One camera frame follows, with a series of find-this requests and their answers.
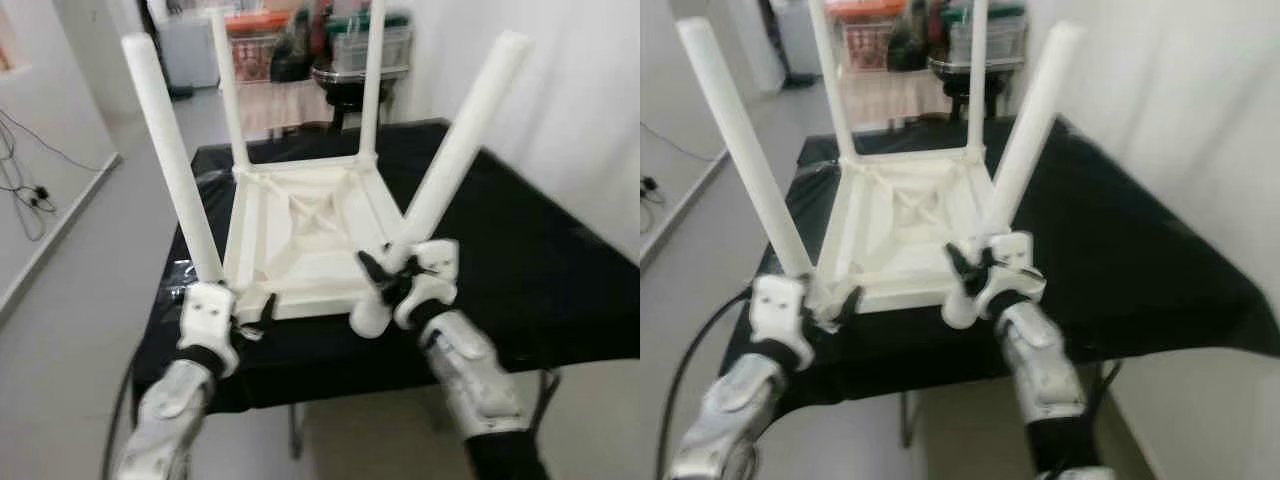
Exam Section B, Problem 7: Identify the white plastic table top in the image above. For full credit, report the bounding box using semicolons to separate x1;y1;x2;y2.
820;148;1001;313
222;155;416;323

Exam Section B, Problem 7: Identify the black table cloth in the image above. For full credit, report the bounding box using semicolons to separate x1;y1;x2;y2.
130;120;641;411
720;115;1280;421

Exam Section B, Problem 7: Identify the black round stool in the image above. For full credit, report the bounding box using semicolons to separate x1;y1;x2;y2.
945;75;1006;121
325;85;396;131

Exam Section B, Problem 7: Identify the beige cloth covered table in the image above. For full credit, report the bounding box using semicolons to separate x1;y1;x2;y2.
845;70;951;123
235;80;336;136

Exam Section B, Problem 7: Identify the black wok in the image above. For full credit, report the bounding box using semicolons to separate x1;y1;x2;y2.
928;55;1011;81
312;65;396;91

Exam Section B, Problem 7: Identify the clear plastic storage container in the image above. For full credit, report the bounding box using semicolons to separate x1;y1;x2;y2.
945;15;1028;63
330;25;413;73

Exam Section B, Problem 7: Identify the dark green lid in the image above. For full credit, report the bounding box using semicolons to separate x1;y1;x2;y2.
328;10;411;31
945;3;1028;21

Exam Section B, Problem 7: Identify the red patterned box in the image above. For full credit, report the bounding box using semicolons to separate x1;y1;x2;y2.
845;20;891;71
230;35;276;81

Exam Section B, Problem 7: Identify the white appliance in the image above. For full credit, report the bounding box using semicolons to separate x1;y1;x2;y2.
158;15;221;91
770;0;826;79

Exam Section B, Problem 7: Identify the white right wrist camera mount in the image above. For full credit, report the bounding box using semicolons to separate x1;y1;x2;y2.
395;240;461;331
975;232;1047;321

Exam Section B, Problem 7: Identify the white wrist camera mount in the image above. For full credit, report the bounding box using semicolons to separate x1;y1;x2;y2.
975;232;1047;321
750;275;816;369
180;282;241;376
395;240;461;331

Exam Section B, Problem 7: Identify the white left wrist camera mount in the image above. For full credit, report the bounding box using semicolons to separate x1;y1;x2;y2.
180;282;241;376
750;275;816;369

